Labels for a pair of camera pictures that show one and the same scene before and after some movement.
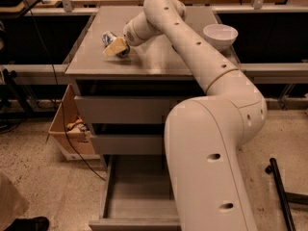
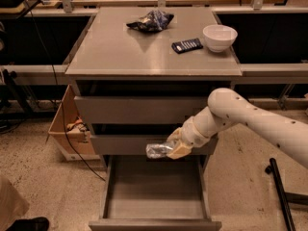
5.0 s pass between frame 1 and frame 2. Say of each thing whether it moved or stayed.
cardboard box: stayed
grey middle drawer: stayed
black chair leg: stayed
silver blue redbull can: moved
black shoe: stayed
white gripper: moved
